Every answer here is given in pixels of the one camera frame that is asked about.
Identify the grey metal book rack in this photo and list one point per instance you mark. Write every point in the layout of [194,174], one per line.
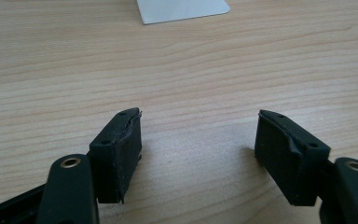
[180,9]

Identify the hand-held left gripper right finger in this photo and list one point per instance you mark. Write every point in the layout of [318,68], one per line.
[287,161]

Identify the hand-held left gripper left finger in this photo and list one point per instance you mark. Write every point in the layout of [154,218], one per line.
[118,161]

